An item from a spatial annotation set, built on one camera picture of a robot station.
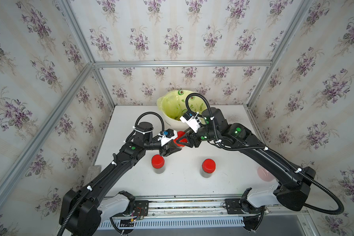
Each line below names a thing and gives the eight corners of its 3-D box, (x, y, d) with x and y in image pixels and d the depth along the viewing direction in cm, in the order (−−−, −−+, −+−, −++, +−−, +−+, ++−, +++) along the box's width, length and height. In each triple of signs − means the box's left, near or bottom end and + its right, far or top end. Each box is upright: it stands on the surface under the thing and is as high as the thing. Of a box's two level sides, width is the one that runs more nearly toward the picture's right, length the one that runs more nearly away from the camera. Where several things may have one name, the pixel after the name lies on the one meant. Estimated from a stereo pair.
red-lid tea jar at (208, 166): (201, 177, 84) (204, 170, 76) (200, 166, 89) (202, 158, 80) (212, 177, 85) (216, 170, 76) (210, 166, 89) (214, 158, 80)
